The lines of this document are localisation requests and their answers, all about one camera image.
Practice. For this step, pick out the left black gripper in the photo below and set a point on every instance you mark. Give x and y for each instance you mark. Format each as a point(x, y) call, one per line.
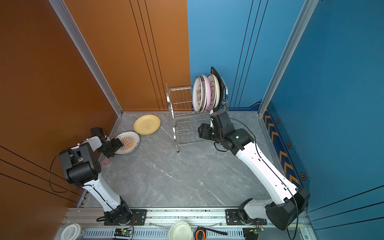
point(117, 143)

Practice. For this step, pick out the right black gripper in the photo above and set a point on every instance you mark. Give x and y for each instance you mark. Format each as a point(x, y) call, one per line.
point(204, 131)

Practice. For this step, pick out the white plate orange sunburst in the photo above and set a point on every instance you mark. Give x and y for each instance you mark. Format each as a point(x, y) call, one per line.
point(130, 141)

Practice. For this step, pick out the chrome two-tier dish rack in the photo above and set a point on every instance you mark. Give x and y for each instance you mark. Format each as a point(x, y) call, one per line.
point(185, 120)

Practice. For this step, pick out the white plate green red rim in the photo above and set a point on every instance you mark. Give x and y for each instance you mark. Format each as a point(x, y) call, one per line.
point(203, 94)

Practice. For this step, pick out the yellow round plate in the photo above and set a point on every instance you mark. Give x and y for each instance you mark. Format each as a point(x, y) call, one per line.
point(147, 124)

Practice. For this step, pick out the white plate green cloud outline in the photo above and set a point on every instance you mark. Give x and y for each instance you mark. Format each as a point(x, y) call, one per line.
point(213, 91)

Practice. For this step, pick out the white plate red characters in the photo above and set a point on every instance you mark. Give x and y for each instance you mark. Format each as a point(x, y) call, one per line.
point(196, 94)

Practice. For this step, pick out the pink round plate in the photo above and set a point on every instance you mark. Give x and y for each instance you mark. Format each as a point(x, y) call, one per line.
point(208, 92)

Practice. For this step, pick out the black square floral plate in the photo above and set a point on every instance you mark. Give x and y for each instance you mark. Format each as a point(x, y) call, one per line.
point(223, 99)

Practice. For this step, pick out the cream round plate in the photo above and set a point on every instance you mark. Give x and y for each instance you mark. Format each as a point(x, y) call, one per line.
point(218, 91)

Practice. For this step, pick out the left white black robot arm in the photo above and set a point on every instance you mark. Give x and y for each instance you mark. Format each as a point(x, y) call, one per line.
point(82, 168)

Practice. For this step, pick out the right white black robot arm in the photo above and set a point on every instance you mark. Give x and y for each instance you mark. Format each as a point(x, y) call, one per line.
point(287, 200)

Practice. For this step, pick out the green circuit board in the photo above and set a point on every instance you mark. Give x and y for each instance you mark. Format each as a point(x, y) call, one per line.
point(123, 234)

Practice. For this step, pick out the white round lid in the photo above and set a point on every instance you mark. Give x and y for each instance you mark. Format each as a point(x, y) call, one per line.
point(72, 232)

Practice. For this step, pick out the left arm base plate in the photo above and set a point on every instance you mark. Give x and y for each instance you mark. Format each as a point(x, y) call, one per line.
point(137, 218)

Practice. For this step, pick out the aluminium mounting rail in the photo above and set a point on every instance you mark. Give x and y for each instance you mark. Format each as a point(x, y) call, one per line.
point(156, 217)

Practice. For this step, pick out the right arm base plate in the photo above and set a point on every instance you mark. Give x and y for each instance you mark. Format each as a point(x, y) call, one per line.
point(233, 217)

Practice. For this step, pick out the white bowl on rail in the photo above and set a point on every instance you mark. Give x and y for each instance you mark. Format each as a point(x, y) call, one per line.
point(180, 231)

